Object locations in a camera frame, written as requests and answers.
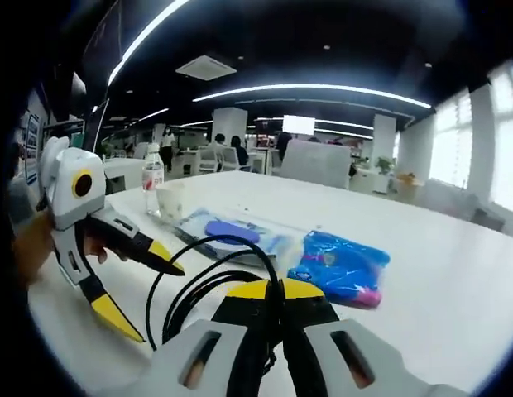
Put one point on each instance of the potted plant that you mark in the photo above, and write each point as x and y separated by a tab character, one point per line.
384	164

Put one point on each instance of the hanging white screen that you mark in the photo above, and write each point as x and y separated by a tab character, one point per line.
298	125

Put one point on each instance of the white office chair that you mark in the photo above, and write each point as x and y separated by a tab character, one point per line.
233	161
207	160

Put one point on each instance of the clear plastic water bottle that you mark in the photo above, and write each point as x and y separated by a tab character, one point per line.
152	182

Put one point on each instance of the blue white wall poster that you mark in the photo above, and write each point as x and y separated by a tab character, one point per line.
33	144

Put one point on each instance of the person's left hand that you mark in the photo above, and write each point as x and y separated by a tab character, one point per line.
33	248

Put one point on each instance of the wet wipes pack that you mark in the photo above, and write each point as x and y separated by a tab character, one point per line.
231	229

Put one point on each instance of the white table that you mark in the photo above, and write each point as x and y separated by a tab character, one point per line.
405	331

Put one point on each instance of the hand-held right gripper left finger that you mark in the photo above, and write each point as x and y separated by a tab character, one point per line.
240	314

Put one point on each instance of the orange box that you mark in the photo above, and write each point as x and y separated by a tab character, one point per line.
407	178

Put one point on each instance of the white green-patterned paper cup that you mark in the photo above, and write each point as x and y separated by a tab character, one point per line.
170	202

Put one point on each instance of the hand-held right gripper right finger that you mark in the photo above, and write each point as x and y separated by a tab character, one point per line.
310	310

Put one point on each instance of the ceiling air vent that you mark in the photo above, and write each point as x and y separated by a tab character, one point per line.
206	67

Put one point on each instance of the large office window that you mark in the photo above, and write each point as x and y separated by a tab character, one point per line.
451	149

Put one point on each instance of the blue tissue pack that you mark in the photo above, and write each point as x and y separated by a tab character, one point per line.
339	264

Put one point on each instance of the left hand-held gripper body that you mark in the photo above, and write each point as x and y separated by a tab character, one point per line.
62	190

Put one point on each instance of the white partition panel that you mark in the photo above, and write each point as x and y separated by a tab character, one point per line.
314	161

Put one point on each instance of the ceiling light strip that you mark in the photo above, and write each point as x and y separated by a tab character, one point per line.
306	86
142	34

